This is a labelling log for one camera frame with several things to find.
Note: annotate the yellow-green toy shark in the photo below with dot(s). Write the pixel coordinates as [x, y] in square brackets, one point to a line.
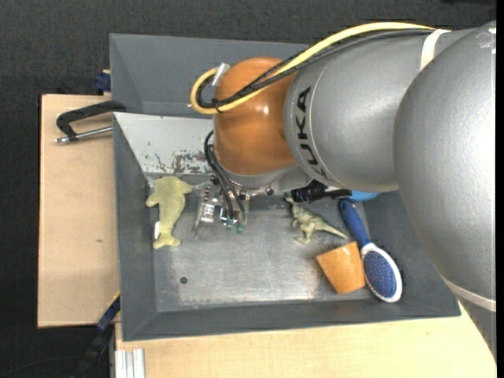
[170, 207]

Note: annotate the pale brown flat board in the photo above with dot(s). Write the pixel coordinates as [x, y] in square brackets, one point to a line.
[75, 219]

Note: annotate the black cylinder on white bracket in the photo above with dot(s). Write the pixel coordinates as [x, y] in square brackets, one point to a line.
[309, 193]

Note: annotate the green toy dinosaur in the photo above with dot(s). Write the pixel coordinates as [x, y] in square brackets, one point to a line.
[305, 219]

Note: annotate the grey metal bin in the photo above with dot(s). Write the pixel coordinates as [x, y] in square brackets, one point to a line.
[252, 266]

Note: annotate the orange cup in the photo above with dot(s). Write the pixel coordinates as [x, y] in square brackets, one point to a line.
[343, 268]

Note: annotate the blue and white brush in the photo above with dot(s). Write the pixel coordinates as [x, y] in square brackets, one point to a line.
[380, 274]

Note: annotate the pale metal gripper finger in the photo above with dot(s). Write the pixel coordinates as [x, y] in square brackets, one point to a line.
[212, 211]
[199, 227]

